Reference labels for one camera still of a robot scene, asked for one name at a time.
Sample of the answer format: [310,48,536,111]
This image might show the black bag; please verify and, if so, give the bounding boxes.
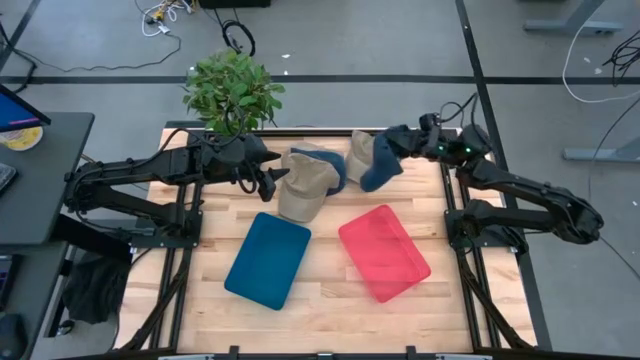
[62,252,132,325]

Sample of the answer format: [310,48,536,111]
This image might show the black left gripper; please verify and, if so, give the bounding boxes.
[214,133,291,184]

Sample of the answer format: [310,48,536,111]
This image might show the computer monitor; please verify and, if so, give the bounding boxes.
[0,83,52,134]

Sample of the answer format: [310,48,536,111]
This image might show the black desk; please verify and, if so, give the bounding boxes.
[0,112,96,254]

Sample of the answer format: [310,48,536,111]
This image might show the grey desk leg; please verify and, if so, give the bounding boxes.
[523,0,625,36]

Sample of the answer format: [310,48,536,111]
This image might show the black cable bundle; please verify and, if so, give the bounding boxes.
[602,29,640,86]

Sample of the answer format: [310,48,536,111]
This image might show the tan baseball cap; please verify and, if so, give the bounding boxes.
[345,129,376,184]
[277,152,341,224]

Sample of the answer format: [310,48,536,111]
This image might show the green potted plant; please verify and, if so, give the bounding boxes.
[182,48,287,136]

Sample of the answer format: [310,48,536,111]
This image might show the grey desk foot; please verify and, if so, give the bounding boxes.
[563,137,640,164]

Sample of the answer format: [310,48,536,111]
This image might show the navy baseball cap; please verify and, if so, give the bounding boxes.
[359,133,404,193]
[289,146,348,196]

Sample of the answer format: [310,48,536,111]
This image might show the thin black floor cable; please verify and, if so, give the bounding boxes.
[587,97,640,281]

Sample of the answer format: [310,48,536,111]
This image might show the red plastic bin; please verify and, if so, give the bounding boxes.
[337,203,432,304]

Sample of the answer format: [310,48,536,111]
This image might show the yellow round disc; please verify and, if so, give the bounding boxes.
[0,126,44,152]

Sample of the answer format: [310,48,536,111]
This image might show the blue plastic bin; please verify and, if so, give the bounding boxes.
[223,211,313,311]

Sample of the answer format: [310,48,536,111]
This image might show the white floor cable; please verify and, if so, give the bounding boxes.
[562,19,640,105]

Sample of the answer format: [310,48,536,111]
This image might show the white cable bundle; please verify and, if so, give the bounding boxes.
[134,0,194,37]

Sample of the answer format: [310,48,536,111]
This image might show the black aluminium table frame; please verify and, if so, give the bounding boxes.
[113,119,554,360]

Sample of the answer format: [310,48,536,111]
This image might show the coiled black cable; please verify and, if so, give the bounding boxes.
[221,19,257,57]

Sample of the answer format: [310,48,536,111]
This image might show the black computer mouse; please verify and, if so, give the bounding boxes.
[0,313,29,360]

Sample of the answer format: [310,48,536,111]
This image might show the long black floor cable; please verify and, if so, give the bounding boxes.
[0,19,182,94]

